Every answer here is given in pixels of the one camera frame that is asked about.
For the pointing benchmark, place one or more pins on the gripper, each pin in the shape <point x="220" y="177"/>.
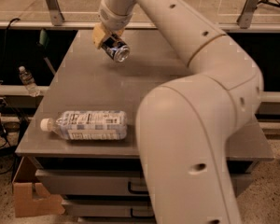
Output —
<point x="112" y="19"/>

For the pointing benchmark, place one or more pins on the blue pepsi can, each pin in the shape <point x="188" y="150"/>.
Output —
<point x="116" y="49"/>

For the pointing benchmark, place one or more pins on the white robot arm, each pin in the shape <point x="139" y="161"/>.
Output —
<point x="183" y="125"/>

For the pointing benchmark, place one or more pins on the large clear water bottle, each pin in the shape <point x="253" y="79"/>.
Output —
<point x="88" y="125"/>

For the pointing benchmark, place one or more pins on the grey drawer cabinet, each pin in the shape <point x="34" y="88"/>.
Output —
<point x="94" y="174"/>

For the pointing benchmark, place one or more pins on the brown cardboard box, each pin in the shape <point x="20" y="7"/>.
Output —
<point x="31" y="198"/>

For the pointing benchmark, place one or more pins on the left metal bracket post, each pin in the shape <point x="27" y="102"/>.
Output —
<point x="55" y="13"/>

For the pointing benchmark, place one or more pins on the metal bracket post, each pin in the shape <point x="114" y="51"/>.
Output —
<point x="245" y="19"/>
<point x="55" y="13"/>

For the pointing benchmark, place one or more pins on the green handled tool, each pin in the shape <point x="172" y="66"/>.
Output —
<point x="43" y="43"/>

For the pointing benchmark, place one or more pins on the small water bottle on rail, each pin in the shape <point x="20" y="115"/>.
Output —
<point x="28" y="81"/>

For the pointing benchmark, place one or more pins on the right metal bracket post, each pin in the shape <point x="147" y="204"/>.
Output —
<point x="245" y="19"/>

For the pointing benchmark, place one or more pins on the upper drawer black handle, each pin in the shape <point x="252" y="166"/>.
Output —
<point x="137" y="190"/>

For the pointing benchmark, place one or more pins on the drawer black handle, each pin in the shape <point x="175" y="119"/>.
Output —
<point x="137" y="190"/>
<point x="143" y="214"/>

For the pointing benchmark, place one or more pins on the lower drawer black handle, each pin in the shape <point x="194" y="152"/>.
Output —
<point x="143" y="214"/>

